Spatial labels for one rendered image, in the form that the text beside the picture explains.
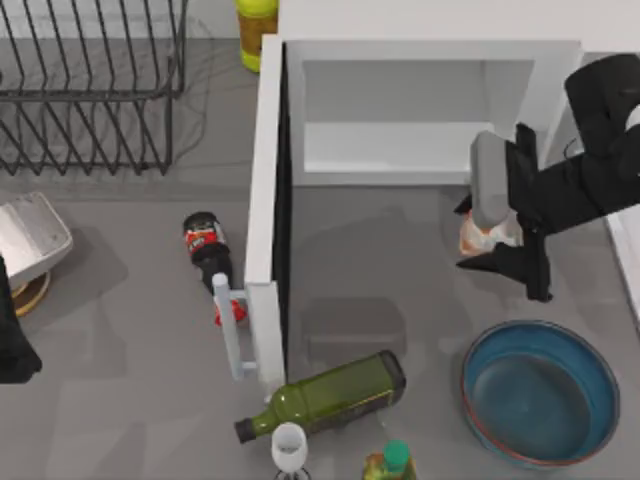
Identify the pale peach and white object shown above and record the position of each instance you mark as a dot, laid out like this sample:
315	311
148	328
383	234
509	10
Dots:
475	239

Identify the pale grey rounded box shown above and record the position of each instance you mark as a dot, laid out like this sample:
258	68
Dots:
489	180

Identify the white open cabinet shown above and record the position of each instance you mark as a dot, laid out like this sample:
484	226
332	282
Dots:
390	140

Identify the blue bowl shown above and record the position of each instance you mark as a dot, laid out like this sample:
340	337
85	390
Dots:
540	395

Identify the white cabinet door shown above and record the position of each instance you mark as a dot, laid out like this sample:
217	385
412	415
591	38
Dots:
262	200

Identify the green glass bottle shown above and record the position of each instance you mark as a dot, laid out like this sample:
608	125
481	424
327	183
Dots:
330	397

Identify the yellow bottle with green cap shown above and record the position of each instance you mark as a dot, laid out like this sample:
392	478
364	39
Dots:
395	457

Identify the black bottle with red label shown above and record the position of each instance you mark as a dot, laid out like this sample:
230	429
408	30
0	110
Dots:
204	237

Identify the clear wine glass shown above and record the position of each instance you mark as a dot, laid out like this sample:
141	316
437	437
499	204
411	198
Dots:
289	445

